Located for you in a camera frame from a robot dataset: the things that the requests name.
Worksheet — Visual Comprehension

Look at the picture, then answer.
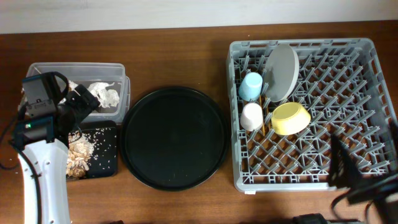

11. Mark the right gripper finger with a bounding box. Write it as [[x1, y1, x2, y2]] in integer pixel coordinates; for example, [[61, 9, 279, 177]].
[[327, 134, 363, 189], [389, 121, 398, 146]]

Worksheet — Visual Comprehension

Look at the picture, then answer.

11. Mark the white napkin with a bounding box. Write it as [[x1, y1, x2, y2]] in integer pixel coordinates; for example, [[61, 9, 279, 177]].
[[87, 82, 120, 108]]

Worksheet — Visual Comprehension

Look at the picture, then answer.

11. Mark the food scraps and rice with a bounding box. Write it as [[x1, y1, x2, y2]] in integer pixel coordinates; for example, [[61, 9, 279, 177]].
[[65, 127, 116, 179]]

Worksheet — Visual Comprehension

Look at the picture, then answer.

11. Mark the yellow bowl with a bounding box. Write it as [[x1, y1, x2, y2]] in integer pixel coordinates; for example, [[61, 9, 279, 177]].
[[271, 102, 311, 136]]

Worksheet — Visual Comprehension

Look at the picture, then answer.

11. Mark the pink plastic cup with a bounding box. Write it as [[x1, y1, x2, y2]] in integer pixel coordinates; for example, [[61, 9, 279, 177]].
[[240, 103, 263, 131]]

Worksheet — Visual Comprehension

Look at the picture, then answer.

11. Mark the wooden chopstick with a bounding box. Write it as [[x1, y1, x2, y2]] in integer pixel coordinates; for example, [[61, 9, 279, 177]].
[[259, 95, 266, 137], [264, 96, 271, 130]]

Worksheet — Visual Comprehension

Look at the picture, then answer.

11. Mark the pale green plate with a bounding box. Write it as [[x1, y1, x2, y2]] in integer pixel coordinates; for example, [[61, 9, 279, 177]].
[[264, 44, 299, 102]]

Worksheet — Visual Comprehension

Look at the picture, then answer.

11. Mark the blue plastic cup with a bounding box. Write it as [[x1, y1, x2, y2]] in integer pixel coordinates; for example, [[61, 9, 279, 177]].
[[238, 72, 263, 101]]

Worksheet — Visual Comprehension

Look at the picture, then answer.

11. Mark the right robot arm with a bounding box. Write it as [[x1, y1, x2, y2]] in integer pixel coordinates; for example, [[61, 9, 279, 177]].
[[327, 134, 397, 223]]

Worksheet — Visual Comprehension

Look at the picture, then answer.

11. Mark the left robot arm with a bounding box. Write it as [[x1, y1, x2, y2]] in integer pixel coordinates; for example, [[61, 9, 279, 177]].
[[9, 85, 100, 223]]

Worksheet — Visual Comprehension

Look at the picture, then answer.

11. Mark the clear plastic waste bin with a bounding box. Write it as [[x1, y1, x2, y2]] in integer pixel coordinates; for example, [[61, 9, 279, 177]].
[[27, 62, 131, 124]]

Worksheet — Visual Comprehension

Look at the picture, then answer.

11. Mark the grey dishwasher rack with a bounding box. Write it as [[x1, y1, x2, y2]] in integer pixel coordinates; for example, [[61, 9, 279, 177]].
[[226, 38, 397, 194]]

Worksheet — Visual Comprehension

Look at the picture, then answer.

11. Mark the black rectangular tray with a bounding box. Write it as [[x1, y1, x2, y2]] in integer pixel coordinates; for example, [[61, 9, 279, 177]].
[[62, 119, 119, 181]]

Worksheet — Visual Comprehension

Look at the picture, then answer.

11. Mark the round black serving tray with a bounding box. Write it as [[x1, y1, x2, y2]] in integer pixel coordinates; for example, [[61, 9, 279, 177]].
[[119, 86, 230, 191]]

